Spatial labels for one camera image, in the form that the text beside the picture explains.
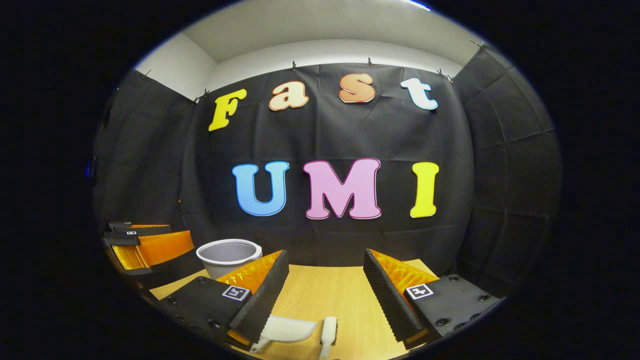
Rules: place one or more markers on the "small white broom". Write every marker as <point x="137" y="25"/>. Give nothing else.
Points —
<point x="329" y="330"/>

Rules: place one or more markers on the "white dustpan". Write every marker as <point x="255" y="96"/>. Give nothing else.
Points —
<point x="292" y="329"/>

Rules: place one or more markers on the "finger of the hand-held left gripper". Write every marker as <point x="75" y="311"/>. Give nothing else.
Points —
<point x="145" y="230"/>
<point x="122" y="241"/>

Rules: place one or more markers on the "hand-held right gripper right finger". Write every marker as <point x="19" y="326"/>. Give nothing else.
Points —
<point x="387" y="295"/>

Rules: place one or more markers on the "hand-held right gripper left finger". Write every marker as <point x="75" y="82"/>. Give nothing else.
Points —
<point x="267" y="295"/>

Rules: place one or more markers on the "wooden desktop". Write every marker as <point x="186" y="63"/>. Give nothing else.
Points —
<point x="330" y="295"/>

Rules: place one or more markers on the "grey ribbed garbage bin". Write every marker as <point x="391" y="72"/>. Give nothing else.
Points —
<point x="227" y="260"/>

